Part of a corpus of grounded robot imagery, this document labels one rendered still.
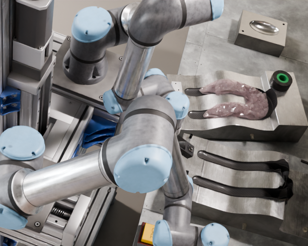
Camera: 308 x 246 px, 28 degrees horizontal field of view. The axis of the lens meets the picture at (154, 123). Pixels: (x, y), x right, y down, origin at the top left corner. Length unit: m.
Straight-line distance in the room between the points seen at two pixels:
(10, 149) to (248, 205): 0.84
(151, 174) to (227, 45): 1.42
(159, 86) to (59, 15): 1.91
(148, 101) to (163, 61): 2.25
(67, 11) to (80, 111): 1.74
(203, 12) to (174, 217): 0.54
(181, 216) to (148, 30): 0.50
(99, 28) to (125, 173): 0.71
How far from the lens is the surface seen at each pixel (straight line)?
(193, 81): 2.36
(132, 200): 3.00
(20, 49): 1.68
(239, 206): 2.05
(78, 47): 1.93
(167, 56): 3.61
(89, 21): 1.90
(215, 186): 2.08
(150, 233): 1.99
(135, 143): 1.27
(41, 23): 1.59
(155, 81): 1.89
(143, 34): 1.57
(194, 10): 1.57
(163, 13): 1.53
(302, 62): 2.70
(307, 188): 2.23
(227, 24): 2.72
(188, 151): 2.00
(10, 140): 1.60
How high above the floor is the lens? 2.59
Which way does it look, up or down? 52 degrees down
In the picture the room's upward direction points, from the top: 18 degrees clockwise
